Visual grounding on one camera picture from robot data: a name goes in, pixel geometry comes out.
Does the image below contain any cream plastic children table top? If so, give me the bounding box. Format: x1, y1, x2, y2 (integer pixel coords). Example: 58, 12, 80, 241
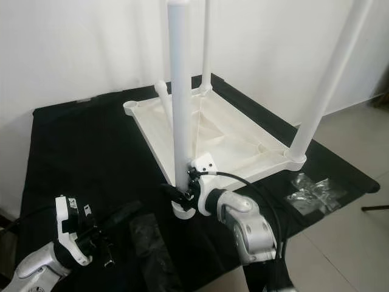
123, 85, 306, 220

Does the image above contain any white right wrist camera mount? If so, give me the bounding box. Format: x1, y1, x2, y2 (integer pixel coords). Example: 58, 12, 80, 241
188, 154, 216, 215

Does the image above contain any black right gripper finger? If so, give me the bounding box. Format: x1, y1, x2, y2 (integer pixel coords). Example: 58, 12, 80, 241
161, 184, 189, 204

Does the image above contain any clear plastic wrap scrap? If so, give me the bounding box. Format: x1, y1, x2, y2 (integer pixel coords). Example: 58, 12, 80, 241
286, 172, 350, 214
128, 213, 174, 287

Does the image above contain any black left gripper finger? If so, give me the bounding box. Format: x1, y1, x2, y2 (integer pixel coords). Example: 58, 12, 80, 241
106, 201, 146, 229

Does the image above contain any black tablecloth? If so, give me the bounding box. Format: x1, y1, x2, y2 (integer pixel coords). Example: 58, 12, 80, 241
15, 74, 380, 292

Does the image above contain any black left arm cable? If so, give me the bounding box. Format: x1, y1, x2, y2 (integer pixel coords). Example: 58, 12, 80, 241
0, 206, 58, 244

